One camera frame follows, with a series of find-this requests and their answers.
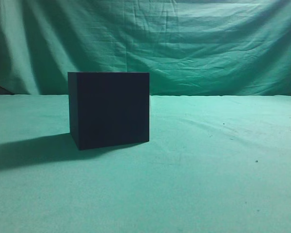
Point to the green backdrop cloth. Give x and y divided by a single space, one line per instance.
189 47

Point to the large dark purple foam box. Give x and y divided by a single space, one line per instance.
108 108

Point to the green table cloth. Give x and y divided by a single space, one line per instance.
212 165

